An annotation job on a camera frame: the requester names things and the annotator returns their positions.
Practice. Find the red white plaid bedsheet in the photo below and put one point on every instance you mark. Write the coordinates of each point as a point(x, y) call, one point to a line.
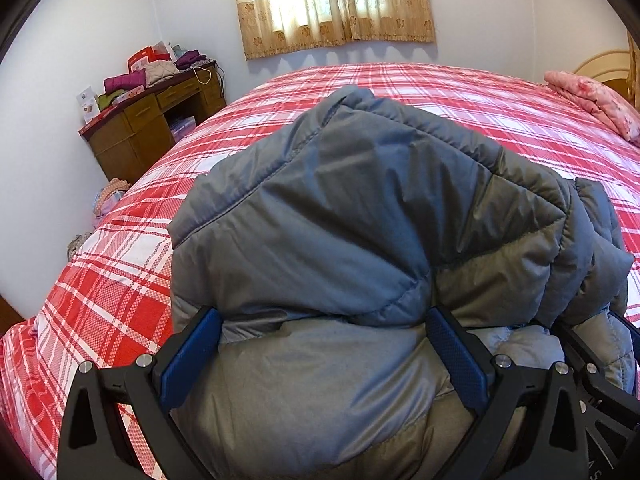
point(111, 302)

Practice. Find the beige window curtain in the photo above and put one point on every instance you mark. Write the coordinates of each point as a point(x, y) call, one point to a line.
point(275, 27)

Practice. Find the beige knitted cloth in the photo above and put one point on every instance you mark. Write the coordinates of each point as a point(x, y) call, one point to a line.
point(158, 71)

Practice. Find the green folded cloth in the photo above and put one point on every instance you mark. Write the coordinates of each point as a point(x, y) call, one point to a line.
point(105, 100)

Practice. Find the pink clothes pile on floor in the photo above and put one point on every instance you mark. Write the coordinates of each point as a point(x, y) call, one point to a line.
point(106, 200)

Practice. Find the pink floral folded quilt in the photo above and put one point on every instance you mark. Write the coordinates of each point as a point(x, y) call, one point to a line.
point(599, 100)

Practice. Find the purple storage box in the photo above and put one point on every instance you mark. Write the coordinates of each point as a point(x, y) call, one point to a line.
point(182, 128)

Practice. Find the white small carton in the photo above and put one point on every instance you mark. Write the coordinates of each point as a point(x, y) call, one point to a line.
point(88, 104)

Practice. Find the grey floral bag on floor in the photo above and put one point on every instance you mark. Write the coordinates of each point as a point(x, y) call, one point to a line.
point(76, 243)

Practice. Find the brown wooden desk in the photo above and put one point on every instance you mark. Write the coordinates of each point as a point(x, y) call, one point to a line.
point(131, 136)

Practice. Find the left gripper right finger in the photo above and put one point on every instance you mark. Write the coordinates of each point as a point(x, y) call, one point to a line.
point(553, 441)

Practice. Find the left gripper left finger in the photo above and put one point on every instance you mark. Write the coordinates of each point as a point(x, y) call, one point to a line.
point(94, 443)

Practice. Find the wooden bed headboard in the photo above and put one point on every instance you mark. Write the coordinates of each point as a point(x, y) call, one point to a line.
point(617, 69)

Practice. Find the magenta folded cloth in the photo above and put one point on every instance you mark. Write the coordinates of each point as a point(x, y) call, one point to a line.
point(125, 82)

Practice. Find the purple folded cloth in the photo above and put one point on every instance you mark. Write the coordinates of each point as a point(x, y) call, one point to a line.
point(189, 58)

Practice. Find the red gift box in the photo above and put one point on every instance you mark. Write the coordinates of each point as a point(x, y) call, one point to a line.
point(145, 56)

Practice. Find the grey puffer jacket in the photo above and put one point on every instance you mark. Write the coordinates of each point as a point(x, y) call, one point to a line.
point(324, 245)

